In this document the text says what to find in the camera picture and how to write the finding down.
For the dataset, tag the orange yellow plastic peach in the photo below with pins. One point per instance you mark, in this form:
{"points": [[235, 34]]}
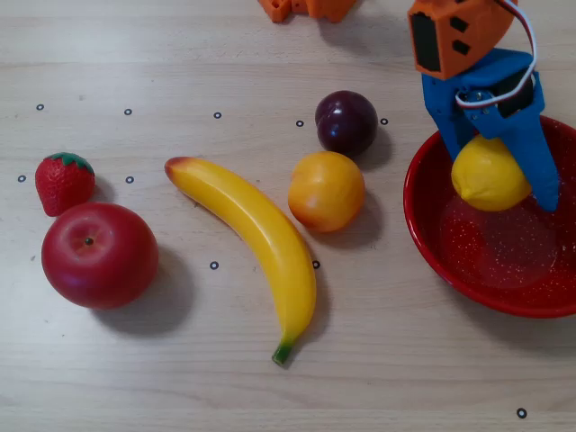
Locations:
{"points": [[326, 193]]}

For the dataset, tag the dark purple plastic plum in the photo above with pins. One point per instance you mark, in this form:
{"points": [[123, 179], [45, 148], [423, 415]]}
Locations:
{"points": [[346, 121]]}

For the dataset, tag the yellow plastic lemon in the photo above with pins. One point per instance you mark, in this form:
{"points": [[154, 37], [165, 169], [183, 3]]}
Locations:
{"points": [[486, 180]]}

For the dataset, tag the yellow plastic banana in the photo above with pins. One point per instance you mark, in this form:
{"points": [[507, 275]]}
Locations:
{"points": [[261, 229]]}

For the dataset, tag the red plastic apple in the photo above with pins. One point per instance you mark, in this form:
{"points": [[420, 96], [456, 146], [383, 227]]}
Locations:
{"points": [[99, 256]]}

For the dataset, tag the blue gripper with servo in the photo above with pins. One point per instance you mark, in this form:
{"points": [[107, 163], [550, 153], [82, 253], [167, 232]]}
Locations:
{"points": [[443, 96]]}

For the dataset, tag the red plastic strawberry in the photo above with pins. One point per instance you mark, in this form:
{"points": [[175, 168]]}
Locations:
{"points": [[63, 184]]}

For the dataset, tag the red speckled enamel bowl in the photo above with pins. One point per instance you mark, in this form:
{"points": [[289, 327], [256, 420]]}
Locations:
{"points": [[495, 261]]}

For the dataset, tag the orange robot base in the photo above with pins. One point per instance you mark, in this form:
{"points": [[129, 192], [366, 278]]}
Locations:
{"points": [[324, 9]]}

